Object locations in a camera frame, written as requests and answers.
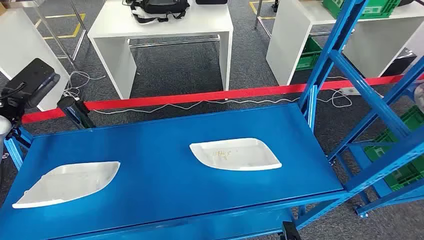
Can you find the steel table frame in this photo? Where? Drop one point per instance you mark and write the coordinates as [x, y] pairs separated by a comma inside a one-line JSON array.
[[23, 3], [172, 42], [257, 13]]

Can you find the black backpack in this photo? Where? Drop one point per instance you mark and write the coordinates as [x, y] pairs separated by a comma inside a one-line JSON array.
[[159, 8]]

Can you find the blue metal shelf rack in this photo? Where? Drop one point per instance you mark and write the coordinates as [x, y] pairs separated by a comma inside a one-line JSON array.
[[391, 199], [165, 159]]

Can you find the red barrier belt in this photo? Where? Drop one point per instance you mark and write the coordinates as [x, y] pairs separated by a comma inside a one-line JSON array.
[[198, 97]]

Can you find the black bag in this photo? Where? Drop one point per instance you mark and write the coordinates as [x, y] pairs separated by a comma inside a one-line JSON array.
[[211, 1]]

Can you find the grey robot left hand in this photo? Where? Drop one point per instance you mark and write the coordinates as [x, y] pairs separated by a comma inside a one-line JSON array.
[[43, 91]]

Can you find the pale grey bulky item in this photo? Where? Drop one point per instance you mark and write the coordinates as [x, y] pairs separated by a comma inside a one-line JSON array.
[[420, 97]]

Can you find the black stanchion post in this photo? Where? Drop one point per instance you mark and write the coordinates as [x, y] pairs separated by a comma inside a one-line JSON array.
[[74, 111]]

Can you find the black right wrist bracket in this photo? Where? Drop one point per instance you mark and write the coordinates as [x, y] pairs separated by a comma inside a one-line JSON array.
[[291, 232]]

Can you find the white plastic shell part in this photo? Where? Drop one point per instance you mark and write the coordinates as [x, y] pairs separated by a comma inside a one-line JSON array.
[[66, 182]]

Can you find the white panel table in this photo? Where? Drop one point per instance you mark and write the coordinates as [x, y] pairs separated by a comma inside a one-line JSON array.
[[285, 43], [23, 43], [159, 30]]

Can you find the white shell part with writing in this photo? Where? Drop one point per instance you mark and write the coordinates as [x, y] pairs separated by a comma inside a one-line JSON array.
[[238, 155]]

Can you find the black left wrist bracket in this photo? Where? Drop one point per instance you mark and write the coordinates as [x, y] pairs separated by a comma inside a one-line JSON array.
[[30, 74]]

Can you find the white power strip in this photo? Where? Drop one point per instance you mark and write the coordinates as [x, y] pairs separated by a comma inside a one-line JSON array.
[[351, 91]]

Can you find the black wrist bracket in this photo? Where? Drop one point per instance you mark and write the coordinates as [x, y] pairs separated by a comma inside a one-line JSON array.
[[30, 74], [291, 232]]

